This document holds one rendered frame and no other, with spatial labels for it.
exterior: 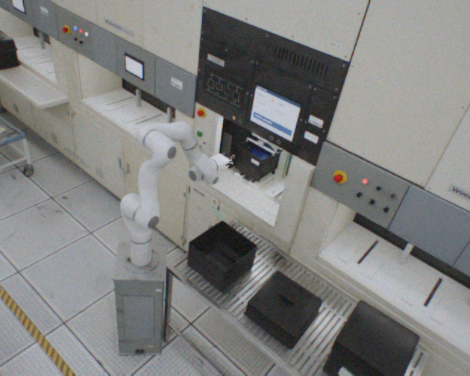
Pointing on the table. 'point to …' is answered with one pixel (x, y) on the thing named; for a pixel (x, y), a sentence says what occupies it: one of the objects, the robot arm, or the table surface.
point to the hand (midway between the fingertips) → (230, 156)
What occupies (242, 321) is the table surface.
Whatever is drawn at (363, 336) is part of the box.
